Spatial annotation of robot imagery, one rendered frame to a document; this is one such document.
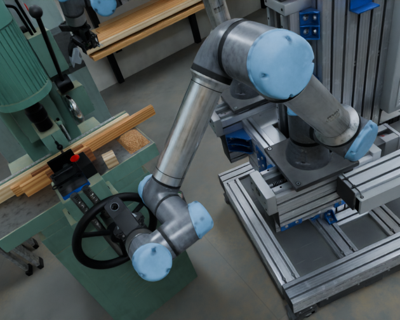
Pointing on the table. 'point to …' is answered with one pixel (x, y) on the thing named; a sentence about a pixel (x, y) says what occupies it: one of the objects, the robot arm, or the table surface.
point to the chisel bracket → (53, 134)
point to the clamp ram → (61, 160)
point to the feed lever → (63, 84)
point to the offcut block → (110, 159)
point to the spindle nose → (39, 117)
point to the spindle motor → (11, 63)
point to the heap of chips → (133, 141)
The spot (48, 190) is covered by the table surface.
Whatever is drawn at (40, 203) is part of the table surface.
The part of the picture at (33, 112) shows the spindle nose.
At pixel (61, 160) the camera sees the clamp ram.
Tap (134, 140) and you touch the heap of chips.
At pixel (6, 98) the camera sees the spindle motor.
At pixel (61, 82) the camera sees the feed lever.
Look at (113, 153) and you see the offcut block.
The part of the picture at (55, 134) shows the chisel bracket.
